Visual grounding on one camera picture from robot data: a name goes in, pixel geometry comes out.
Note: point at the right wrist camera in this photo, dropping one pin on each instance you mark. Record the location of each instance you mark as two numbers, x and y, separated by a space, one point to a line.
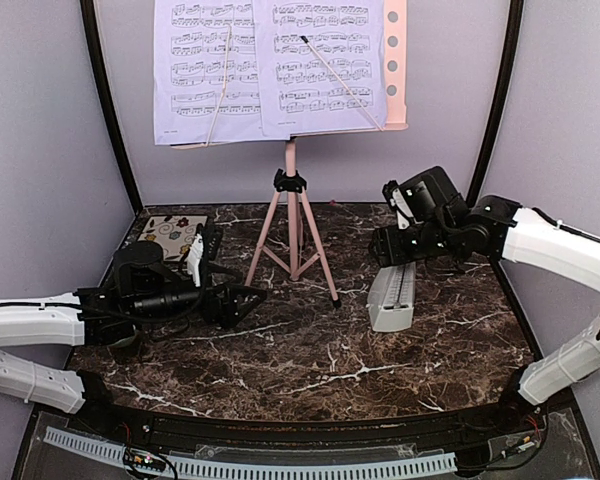
433 190

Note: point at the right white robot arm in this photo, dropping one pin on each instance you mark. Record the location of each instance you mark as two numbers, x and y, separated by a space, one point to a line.
504 230

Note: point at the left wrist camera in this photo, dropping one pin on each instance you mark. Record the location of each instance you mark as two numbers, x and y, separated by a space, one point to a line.
136 269

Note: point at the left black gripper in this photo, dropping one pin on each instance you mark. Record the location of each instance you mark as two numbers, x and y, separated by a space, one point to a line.
225 314

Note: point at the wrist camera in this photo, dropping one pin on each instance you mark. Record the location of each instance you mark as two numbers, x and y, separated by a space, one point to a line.
136 269
433 190

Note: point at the left black frame post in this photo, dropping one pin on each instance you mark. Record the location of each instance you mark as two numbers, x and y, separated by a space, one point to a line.
99 72

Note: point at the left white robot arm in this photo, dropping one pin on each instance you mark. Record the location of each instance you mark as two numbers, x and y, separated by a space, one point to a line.
49 321

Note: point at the black front rail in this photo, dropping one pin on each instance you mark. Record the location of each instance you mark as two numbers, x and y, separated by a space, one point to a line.
184 433

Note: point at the pink music stand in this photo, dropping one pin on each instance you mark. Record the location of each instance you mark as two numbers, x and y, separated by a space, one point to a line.
290 187

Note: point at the right black frame post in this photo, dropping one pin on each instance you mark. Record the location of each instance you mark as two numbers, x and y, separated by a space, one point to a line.
500 95

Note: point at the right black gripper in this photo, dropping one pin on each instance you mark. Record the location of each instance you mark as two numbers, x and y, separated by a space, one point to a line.
390 251

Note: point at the white metronome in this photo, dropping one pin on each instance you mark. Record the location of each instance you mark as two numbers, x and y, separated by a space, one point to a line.
391 298

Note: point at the purple sheet music page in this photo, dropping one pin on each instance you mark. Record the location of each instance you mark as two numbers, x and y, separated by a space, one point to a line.
205 73
320 66

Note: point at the sticker sheet card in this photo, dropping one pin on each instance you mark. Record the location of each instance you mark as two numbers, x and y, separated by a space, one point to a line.
174 233

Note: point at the green ceramic bowl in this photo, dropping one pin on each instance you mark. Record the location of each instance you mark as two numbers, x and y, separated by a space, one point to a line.
126 341

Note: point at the black frame post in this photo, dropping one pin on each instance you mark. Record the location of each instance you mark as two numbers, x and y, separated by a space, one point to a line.
99 72
500 95

